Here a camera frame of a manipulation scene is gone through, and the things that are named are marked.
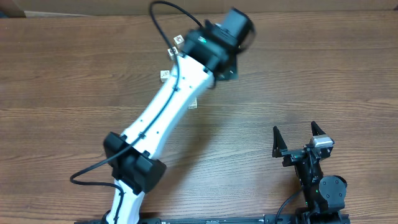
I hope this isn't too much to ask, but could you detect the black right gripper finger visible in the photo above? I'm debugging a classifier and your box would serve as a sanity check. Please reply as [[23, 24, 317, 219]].
[[272, 126, 287, 152], [311, 121, 325, 136]]

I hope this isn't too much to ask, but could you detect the line drawing wooden block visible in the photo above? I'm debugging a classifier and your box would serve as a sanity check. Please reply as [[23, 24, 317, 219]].
[[188, 98, 198, 110]]

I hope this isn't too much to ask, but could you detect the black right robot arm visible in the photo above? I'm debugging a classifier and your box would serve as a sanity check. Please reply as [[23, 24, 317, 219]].
[[272, 121, 351, 224]]

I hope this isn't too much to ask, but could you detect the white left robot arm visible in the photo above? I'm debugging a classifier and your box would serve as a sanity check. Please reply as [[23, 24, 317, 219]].
[[103, 8, 254, 223]]

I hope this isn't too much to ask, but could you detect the face picture block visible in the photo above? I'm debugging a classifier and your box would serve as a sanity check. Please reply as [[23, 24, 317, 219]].
[[174, 35, 185, 49]]

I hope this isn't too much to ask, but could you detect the soccer ball picture block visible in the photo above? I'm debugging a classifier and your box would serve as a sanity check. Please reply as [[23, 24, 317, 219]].
[[167, 47, 179, 60]]

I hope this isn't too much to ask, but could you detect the green sided picture block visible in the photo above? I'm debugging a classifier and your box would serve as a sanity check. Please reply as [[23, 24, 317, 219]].
[[160, 70, 170, 83]]

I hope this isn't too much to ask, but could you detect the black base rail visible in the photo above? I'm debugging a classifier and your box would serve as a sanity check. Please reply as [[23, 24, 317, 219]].
[[75, 215, 351, 224]]

